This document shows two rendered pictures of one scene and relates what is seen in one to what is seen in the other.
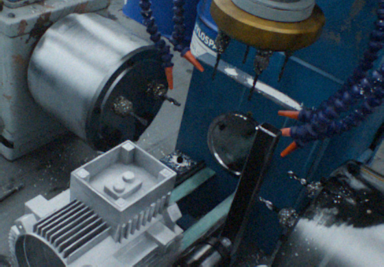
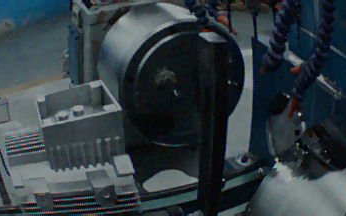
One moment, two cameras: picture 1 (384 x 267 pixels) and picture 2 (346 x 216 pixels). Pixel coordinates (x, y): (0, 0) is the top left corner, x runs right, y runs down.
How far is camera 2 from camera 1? 0.49 m
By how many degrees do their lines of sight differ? 30
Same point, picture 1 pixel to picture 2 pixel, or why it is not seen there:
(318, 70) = (344, 55)
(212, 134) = (269, 124)
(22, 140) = not seen: hidden behind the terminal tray
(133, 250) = (66, 184)
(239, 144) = (287, 131)
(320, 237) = (275, 197)
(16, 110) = not seen: hidden behind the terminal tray
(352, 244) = (300, 199)
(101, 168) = (67, 105)
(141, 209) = (72, 141)
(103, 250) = (38, 170)
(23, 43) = (101, 30)
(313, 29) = not seen: outside the picture
